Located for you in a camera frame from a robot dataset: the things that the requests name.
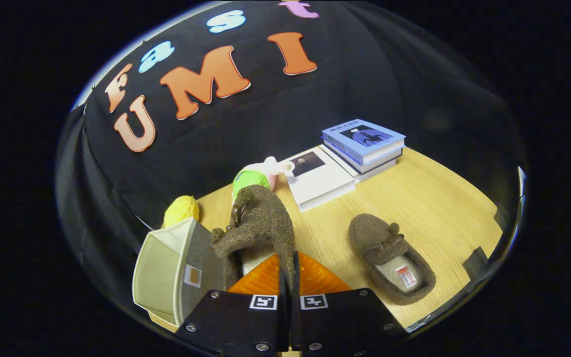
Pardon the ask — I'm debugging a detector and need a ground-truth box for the blue book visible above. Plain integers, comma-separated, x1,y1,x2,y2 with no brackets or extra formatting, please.
322,119,406,166

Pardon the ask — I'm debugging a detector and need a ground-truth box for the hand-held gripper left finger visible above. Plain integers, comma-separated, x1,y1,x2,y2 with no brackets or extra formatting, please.
174,252,290,355

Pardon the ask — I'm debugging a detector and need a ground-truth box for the black table clamp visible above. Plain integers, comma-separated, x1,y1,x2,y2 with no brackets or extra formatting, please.
462,246,489,282

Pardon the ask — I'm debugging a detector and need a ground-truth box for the pink and green plush toy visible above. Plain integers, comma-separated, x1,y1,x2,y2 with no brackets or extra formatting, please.
231,156,295,201

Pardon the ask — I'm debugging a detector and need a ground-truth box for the grey fabric storage box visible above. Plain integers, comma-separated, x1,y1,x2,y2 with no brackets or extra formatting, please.
132,217,241,328

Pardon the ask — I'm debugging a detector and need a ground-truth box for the yellow plush ball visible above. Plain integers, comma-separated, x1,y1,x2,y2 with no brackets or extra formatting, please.
163,195,200,229

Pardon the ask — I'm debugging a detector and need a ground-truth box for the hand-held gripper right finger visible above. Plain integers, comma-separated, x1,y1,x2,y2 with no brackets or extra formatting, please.
289,250,407,357

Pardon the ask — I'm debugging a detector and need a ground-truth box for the brown fuzzy slipper shoe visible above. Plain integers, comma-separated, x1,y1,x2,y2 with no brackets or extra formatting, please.
348,213,437,306
210,184,297,293

